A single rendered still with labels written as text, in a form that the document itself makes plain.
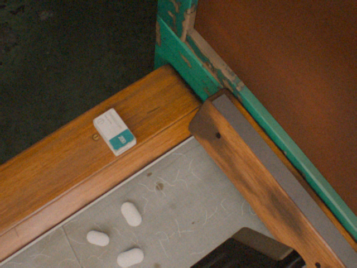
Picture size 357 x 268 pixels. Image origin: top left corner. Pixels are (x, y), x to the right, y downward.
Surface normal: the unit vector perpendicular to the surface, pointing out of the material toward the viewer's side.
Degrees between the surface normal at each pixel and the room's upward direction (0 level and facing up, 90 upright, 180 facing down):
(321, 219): 0
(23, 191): 0
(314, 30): 90
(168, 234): 0
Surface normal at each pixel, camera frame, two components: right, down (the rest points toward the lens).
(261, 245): -0.47, -0.85
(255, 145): 0.07, -0.40
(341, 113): -0.80, 0.52
